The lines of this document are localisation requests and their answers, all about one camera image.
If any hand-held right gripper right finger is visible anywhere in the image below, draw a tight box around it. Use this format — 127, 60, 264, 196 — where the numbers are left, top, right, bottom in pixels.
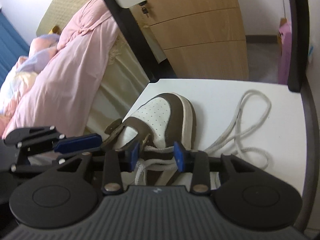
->
173, 141, 261, 195

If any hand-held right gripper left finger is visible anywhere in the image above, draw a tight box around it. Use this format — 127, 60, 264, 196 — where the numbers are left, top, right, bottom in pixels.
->
57, 141, 141, 196

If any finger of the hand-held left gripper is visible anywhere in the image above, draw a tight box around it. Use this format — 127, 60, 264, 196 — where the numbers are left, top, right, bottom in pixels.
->
10, 151, 93, 173
3, 125, 103, 155

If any white and brown sneaker shoe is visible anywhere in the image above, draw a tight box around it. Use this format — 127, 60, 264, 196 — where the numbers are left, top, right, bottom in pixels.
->
103, 92, 221, 188

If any white shoelace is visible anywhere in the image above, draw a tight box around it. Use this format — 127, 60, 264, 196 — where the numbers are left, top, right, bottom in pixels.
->
134, 89, 272, 186

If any pink duvet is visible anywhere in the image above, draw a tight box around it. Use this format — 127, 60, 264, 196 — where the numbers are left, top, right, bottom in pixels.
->
1, 0, 121, 140

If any pastel patterned pillow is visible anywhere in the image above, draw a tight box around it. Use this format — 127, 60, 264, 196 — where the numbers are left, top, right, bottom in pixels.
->
0, 33, 61, 116

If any wooden drawer cabinet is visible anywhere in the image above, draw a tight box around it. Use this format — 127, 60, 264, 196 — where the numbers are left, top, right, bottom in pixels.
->
129, 0, 250, 82

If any cream quilted headboard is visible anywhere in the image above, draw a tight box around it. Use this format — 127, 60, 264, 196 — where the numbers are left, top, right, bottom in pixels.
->
36, 0, 98, 37

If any black key bunch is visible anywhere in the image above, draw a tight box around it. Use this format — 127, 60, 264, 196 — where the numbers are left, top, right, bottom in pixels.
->
138, 1, 151, 18

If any pink cardboard box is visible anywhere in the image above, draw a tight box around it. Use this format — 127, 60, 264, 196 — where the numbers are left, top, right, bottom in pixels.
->
277, 17, 293, 86

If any white chair with black frame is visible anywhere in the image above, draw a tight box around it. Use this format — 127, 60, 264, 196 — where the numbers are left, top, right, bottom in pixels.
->
92, 0, 320, 233

